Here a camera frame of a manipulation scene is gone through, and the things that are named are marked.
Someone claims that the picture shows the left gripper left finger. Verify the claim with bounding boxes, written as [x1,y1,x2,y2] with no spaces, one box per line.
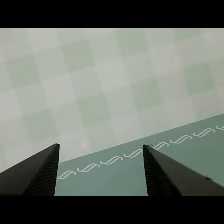
[0,142,61,197]

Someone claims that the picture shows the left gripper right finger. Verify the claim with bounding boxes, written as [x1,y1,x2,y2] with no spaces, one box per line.
[142,143,224,197]

